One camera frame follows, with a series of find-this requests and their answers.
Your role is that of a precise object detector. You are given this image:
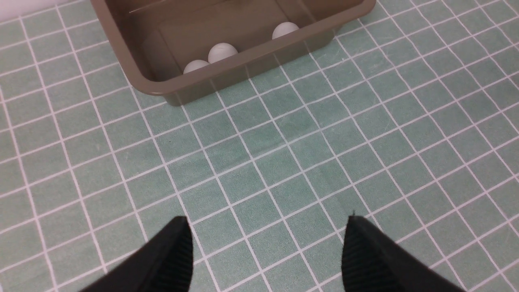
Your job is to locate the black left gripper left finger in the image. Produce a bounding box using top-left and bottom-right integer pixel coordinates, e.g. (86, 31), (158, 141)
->
(83, 216), (193, 292)

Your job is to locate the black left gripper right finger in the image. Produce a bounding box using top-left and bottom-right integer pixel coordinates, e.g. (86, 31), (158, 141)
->
(342, 215), (461, 292)

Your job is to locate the printed white ping-pong ball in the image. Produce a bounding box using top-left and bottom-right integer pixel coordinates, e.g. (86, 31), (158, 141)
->
(271, 22), (300, 39)

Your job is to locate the green checkered table mat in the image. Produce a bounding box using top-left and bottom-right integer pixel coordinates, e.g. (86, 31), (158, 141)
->
(0, 0), (519, 292)

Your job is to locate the olive plastic bin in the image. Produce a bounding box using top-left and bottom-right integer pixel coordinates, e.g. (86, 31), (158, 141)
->
(91, 0), (376, 107)

